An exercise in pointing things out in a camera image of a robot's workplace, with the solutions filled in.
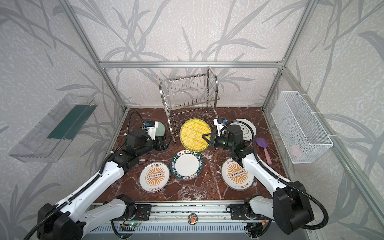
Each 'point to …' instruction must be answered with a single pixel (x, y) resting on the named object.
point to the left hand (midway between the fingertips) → (170, 133)
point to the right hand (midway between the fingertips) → (203, 132)
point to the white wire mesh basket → (302, 135)
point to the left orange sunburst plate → (154, 177)
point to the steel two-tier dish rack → (189, 98)
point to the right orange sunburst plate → (235, 176)
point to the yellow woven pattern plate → (191, 133)
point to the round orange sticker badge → (192, 219)
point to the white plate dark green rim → (186, 165)
